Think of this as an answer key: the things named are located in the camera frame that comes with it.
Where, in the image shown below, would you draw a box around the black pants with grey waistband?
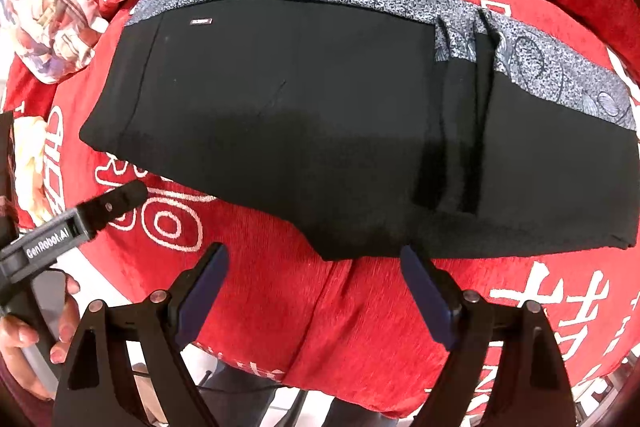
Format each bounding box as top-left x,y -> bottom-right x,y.
80,0 -> 639,260

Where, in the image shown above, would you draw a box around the floral patterned pillow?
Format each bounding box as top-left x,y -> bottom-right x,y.
1,0 -> 108,84

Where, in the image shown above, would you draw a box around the person's left hand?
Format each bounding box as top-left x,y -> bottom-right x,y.
1,274 -> 80,401

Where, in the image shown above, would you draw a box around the red bedspread with white letters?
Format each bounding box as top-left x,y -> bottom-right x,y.
4,0 -> 639,418

